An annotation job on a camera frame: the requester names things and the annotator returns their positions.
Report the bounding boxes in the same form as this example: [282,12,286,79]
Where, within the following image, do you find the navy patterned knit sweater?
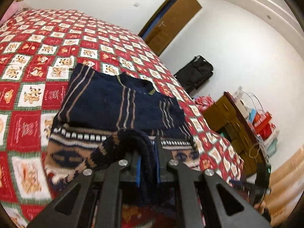
[45,63,194,204]

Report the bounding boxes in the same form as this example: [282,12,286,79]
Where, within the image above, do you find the beige patterned curtain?
[263,147,303,227]

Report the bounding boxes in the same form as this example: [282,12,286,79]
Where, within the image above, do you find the red box on dresser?
[253,111,276,140]

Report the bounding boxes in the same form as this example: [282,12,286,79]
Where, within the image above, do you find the brown wooden dresser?
[203,92,268,177]

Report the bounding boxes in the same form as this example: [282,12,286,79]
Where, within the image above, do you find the red checkered teddy bedspread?
[1,9,244,227]

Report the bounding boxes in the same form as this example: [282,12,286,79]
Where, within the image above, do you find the brown wooden door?
[139,0,202,56]

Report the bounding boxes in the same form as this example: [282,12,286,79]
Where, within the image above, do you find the pink folded blanket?
[0,1,26,26]

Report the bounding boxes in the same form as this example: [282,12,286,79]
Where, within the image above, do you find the black bag by wall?
[174,56,213,94]

